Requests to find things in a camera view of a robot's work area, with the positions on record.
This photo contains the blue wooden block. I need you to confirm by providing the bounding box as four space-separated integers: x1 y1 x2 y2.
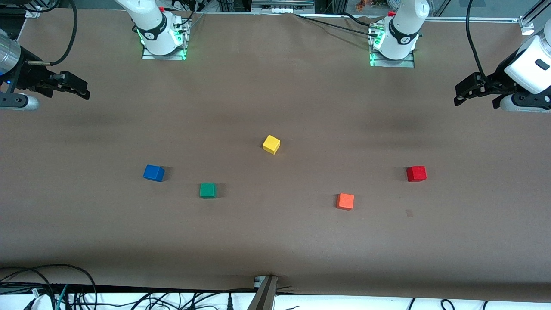
143 164 165 182

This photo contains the orange wooden block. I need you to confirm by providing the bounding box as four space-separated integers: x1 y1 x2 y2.
336 193 355 211

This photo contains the yellow wooden block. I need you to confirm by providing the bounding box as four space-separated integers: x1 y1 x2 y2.
263 135 281 155

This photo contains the silver power strip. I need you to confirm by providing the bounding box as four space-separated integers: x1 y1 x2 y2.
252 0 315 13

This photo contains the brown table cover sheet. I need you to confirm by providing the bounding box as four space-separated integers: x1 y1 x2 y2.
0 9 551 302

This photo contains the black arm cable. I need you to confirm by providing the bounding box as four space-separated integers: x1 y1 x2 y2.
26 0 79 66
466 0 489 82

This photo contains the aluminium frame rail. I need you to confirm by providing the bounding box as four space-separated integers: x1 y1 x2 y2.
413 16 521 22

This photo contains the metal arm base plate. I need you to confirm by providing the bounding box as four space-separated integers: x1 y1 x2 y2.
141 17 190 61
369 24 416 68

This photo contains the aluminium frame profile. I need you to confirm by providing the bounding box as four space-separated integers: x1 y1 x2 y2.
523 0 551 26

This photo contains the black base cable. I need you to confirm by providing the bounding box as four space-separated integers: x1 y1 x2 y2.
295 14 375 35
340 12 379 27

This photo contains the black looped cable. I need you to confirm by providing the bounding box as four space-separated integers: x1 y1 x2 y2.
0 264 97 310

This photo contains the teal cable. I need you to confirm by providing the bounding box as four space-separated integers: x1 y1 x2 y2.
55 284 69 310

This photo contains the metal mounting post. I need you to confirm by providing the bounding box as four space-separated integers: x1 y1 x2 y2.
248 276 278 310

